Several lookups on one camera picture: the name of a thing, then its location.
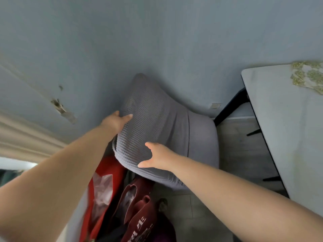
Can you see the person's left hand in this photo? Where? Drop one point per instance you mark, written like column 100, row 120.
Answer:
column 114, row 123

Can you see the person's right hand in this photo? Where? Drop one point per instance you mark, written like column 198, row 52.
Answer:
column 161, row 156

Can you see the person's left thumb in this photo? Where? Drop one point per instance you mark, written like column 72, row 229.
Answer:
column 125, row 118

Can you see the person's right thumb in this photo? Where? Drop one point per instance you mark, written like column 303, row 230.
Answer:
column 150, row 147

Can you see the grey fabric covered chair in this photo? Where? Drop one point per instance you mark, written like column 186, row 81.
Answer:
column 161, row 133

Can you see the person's right forearm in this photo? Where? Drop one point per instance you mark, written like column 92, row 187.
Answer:
column 247, row 204

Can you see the person's left forearm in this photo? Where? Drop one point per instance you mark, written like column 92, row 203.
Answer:
column 48, row 189

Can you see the red plastic bag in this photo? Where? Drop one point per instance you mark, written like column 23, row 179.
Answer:
column 101, row 191

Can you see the dark red printed bag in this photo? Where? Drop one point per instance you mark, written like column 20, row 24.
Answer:
column 141, row 214

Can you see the green patterned cloth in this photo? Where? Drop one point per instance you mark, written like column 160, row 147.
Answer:
column 308, row 76

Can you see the white wall socket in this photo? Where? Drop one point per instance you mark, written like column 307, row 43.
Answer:
column 215, row 106

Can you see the cream door frame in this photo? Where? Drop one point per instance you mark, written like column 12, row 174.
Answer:
column 25, row 136

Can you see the white table with black frame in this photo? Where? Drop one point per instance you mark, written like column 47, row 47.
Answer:
column 285, row 133

